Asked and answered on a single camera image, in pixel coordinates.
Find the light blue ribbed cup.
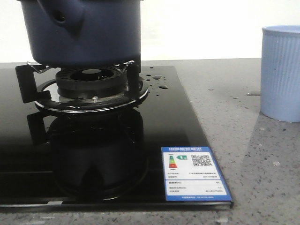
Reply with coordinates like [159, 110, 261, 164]
[261, 25, 300, 122]

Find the black metal pot support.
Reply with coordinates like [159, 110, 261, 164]
[15, 61, 148, 114]

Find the dark blue cooking pot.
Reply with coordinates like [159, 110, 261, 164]
[21, 0, 141, 68]

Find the black glass gas stove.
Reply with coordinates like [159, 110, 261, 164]
[0, 66, 233, 211]

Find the blue white energy label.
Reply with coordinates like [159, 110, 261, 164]
[161, 146, 233, 202]

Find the black gas burner head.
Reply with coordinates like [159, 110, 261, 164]
[55, 66, 127, 99]

